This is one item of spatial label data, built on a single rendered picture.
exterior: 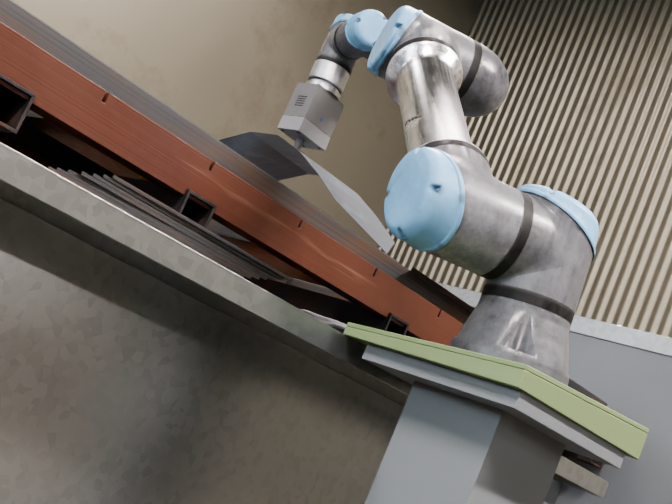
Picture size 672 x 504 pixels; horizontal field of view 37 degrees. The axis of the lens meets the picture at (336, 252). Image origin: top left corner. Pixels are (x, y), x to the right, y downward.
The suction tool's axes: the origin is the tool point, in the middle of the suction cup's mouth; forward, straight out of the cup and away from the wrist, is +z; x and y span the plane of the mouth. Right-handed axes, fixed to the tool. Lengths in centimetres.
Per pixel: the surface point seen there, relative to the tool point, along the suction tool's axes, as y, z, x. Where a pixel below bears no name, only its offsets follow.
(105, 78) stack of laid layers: 64, 18, 36
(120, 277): 55, 39, 44
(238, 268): 46, 33, 53
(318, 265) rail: 23, 24, 42
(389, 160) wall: -243, -102, -210
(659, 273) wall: -247, -71, -46
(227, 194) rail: 43, 23, 41
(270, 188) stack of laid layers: 33, 17, 37
